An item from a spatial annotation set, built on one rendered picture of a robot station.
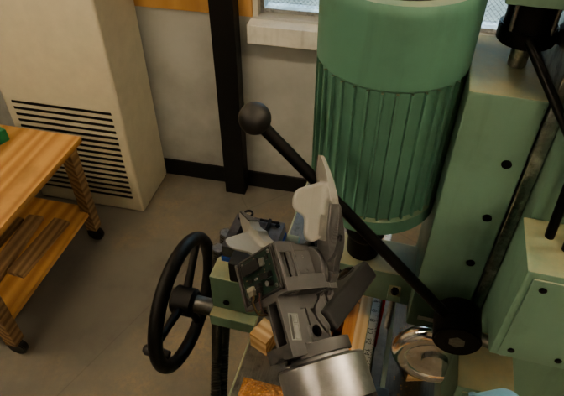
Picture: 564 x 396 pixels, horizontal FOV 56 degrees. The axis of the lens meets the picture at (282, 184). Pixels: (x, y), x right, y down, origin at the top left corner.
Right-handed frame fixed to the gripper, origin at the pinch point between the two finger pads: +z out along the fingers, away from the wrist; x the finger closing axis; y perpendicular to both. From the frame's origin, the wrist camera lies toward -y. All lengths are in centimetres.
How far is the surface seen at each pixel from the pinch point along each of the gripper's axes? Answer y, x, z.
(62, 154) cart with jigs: -27, 125, 78
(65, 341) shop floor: -33, 158, 18
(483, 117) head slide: -10.4, -21.0, -2.0
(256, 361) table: -15.9, 32.3, -15.7
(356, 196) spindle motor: -9.1, -3.1, -2.6
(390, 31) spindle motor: 1.6, -21.0, 5.7
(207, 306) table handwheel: -19, 47, -2
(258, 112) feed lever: 8.6, -7.8, 3.6
